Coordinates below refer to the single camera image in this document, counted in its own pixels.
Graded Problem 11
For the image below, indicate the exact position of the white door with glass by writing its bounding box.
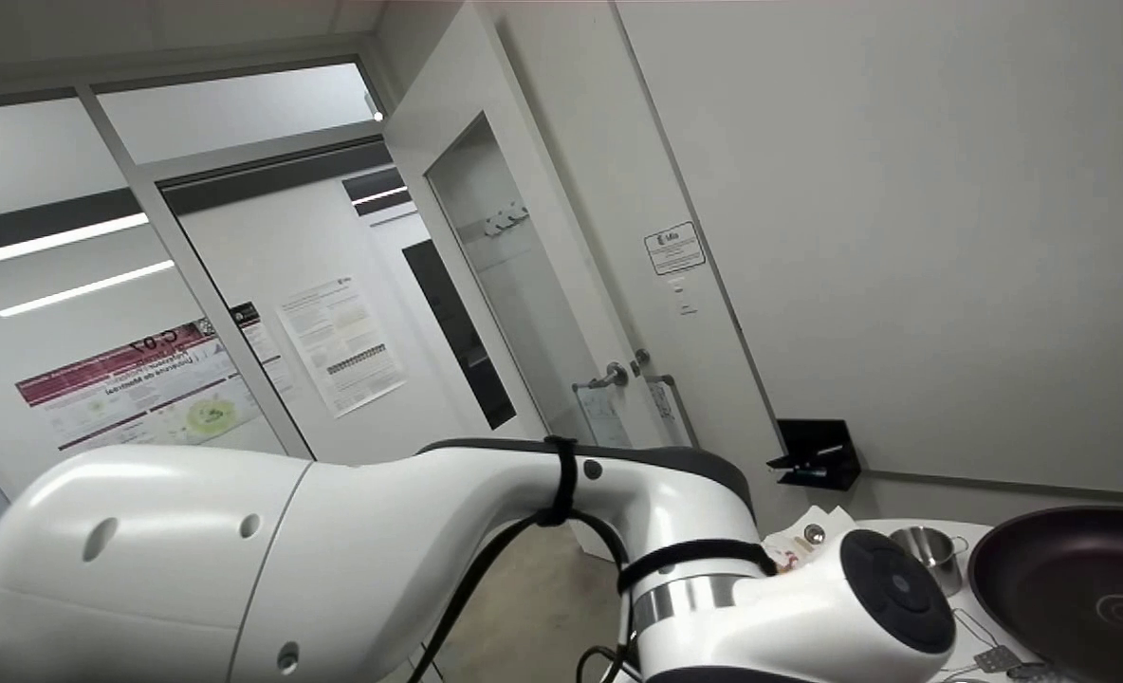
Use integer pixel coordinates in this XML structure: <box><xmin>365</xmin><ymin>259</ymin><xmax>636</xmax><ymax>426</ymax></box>
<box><xmin>384</xmin><ymin>0</ymin><xmax>744</xmax><ymax>535</ymax></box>

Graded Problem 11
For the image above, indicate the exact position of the white paper notice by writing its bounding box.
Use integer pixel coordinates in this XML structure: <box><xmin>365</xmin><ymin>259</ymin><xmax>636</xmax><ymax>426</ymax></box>
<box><xmin>273</xmin><ymin>273</ymin><xmax>410</xmax><ymax>422</ymax></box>

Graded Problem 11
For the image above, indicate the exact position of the poster with magenta header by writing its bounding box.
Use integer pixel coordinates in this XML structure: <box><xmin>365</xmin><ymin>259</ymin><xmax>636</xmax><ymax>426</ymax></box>
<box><xmin>13</xmin><ymin>316</ymin><xmax>262</xmax><ymax>489</ymax></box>

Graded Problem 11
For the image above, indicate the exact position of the round white table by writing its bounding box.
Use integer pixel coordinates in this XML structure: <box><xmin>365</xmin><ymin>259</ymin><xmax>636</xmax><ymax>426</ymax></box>
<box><xmin>763</xmin><ymin>512</ymin><xmax>1123</xmax><ymax>683</ymax></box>

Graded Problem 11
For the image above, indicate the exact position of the small metal kitchen tool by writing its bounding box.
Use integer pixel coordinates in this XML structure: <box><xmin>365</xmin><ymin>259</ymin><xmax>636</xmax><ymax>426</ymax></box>
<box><xmin>962</xmin><ymin>636</ymin><xmax>1032</xmax><ymax>679</ymax></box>

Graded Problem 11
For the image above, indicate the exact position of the dark frying pan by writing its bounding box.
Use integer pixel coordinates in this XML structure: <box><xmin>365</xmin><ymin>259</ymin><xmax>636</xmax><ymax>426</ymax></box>
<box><xmin>962</xmin><ymin>503</ymin><xmax>1123</xmax><ymax>683</ymax></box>

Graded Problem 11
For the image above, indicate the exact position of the steel door handle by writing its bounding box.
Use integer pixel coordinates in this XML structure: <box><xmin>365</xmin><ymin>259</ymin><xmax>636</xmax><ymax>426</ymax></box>
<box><xmin>570</xmin><ymin>356</ymin><xmax>632</xmax><ymax>398</ymax></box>

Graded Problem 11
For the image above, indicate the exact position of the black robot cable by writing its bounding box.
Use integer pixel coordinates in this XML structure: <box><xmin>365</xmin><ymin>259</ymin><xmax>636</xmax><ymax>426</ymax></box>
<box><xmin>405</xmin><ymin>432</ymin><xmax>780</xmax><ymax>683</ymax></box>

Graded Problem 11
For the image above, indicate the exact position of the small white wall sign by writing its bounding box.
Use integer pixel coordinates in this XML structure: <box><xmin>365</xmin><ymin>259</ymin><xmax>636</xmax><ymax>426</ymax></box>
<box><xmin>640</xmin><ymin>221</ymin><xmax>709</xmax><ymax>281</ymax></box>

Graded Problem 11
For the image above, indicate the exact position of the black wall-mounted holder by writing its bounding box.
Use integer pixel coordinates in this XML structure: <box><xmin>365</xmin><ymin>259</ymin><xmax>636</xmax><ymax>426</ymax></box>
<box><xmin>765</xmin><ymin>417</ymin><xmax>866</xmax><ymax>493</ymax></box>

